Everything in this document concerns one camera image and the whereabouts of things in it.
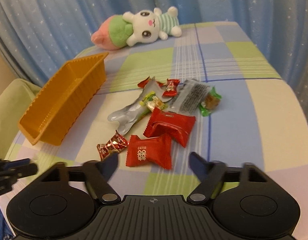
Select red foil candy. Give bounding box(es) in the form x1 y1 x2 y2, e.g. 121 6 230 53
96 130 129 161

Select large red snack packet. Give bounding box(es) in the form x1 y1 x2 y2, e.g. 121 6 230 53
143 108 196 148

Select red packet white pattern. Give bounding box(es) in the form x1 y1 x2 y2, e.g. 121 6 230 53
126 134 172 170

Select green brown snack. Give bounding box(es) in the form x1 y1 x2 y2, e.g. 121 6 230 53
198 87 222 117

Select clear dark snack packet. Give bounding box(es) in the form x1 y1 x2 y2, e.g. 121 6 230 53
167 79 210 116

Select yellow green small candy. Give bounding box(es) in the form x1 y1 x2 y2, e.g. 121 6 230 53
139 91 167 112

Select small red candy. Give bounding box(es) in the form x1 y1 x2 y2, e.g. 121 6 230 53
162 79 180 97

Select silver grey snack pouch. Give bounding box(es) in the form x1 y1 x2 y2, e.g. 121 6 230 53
107 78 171 135

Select orange plastic tray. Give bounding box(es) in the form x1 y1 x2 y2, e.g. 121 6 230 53
18 53 108 146

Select light green cushion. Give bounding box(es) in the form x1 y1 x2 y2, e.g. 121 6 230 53
0 79 41 159

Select checkered tablecloth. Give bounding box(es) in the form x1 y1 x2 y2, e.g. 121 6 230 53
6 22 308 239

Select white bunny plush toy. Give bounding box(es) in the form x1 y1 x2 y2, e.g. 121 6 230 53
91 7 182 50

